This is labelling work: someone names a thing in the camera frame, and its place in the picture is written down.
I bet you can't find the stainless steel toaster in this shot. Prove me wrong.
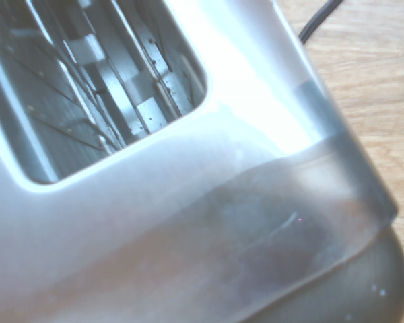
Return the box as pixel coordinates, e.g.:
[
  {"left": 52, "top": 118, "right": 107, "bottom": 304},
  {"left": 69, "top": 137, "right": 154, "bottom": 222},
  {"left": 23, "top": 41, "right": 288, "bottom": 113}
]
[{"left": 0, "top": 0, "right": 404, "bottom": 323}]

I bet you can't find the black power cable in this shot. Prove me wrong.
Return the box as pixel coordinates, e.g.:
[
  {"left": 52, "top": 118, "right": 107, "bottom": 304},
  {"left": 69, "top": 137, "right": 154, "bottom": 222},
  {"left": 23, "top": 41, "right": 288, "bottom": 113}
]
[{"left": 297, "top": 0, "right": 345, "bottom": 43}]

